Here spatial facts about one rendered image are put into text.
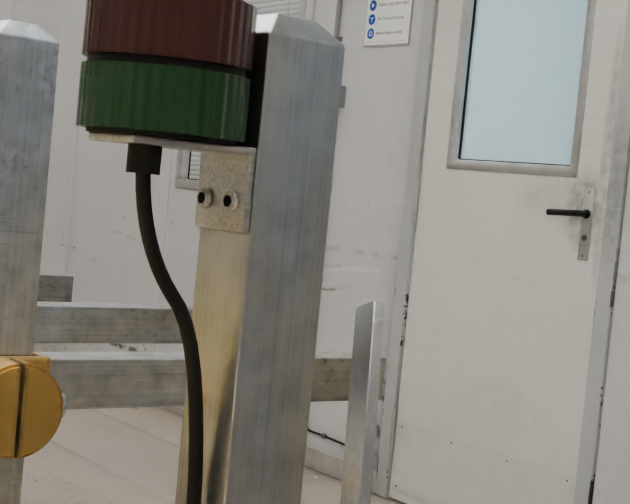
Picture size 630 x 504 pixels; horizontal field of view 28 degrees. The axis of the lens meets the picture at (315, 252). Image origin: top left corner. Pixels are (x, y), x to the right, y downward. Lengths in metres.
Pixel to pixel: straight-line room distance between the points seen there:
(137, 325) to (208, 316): 0.59
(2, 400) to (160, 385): 0.15
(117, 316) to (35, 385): 0.39
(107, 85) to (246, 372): 0.11
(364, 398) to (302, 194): 0.12
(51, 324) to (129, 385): 0.26
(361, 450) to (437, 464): 3.79
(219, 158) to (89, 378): 0.32
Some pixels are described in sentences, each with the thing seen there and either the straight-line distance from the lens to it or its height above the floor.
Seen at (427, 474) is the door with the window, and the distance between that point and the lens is 4.36.
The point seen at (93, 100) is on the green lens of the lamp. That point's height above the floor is 1.10.
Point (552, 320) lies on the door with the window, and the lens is 3.94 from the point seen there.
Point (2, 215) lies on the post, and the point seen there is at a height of 1.05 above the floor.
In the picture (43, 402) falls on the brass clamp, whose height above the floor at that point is 0.95.
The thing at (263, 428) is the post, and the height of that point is 0.99.
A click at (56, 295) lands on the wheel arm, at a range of 1.30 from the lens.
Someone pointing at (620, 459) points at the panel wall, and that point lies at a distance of 3.77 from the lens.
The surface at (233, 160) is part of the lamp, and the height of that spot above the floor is 1.08.
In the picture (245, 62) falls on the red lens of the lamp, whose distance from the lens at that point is 0.44.
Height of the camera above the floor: 1.08
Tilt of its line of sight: 3 degrees down
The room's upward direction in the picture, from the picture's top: 6 degrees clockwise
